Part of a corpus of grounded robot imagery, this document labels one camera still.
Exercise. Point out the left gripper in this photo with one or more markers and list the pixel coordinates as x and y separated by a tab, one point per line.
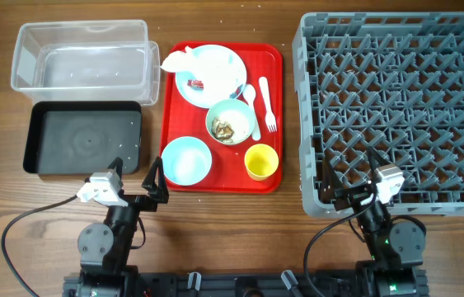
148	203

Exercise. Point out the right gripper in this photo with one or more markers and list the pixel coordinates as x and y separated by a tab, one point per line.
331	190

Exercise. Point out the light blue bowl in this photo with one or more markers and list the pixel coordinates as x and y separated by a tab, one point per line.
186	161

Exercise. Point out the yellow cup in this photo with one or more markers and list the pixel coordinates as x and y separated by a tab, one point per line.
261	161

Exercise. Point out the food scraps and rice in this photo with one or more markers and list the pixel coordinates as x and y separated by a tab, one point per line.
222	131

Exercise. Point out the white plastic fork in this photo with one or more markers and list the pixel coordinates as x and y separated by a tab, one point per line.
270	120

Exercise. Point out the green bowl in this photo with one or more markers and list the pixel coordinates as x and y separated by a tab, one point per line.
237	113

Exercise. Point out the red snack wrapper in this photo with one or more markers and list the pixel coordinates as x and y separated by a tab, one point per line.
196	84

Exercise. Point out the light blue plate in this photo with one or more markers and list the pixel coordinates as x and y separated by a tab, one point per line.
222	72

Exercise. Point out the white napkin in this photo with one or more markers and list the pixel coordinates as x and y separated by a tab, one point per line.
179	61

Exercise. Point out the white plastic spoon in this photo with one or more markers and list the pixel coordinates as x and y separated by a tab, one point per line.
249	95

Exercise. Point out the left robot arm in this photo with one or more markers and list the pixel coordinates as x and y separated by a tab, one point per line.
105	247

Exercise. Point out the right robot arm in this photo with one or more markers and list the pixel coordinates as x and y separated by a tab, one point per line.
396	244

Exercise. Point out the grey dishwasher rack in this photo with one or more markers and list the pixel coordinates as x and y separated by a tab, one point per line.
393	82

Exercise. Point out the clear plastic waste bin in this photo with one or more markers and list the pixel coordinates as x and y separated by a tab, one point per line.
110	60

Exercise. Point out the black rectangular tray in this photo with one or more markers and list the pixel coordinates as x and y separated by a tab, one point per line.
82	137

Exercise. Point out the red serving tray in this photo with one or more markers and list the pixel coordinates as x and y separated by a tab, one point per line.
228	172

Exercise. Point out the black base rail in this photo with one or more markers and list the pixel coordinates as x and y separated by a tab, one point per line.
329	283

